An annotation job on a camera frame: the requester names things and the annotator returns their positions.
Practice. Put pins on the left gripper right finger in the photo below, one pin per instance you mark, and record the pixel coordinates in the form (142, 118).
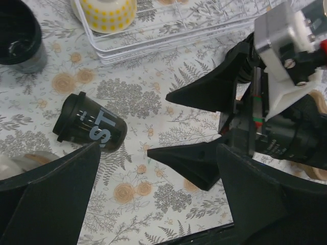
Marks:
(269, 206)

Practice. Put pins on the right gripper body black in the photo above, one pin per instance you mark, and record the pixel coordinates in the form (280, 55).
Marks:
(244, 119)

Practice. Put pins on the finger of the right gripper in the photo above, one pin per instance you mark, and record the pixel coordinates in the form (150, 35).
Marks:
(215, 91)
(195, 162)

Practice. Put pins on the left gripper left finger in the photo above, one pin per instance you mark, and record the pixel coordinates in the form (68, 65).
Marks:
(47, 205)

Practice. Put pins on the black takeout coffee cup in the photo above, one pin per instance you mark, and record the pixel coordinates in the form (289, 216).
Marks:
(94, 123)

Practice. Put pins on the black cup lid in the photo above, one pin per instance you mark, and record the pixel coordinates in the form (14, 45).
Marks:
(68, 113)

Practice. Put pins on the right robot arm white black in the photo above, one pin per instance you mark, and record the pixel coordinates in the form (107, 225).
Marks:
(289, 135)

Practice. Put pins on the grey straw holder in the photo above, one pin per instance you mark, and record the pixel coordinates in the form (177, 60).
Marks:
(13, 166)

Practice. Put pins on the floral table mat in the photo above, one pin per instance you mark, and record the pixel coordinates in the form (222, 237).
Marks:
(134, 199)

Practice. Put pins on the yellow dotted bowl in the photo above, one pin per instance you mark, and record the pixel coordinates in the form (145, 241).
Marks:
(108, 17)

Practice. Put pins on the stack of black cups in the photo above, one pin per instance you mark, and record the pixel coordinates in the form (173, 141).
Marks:
(22, 47)

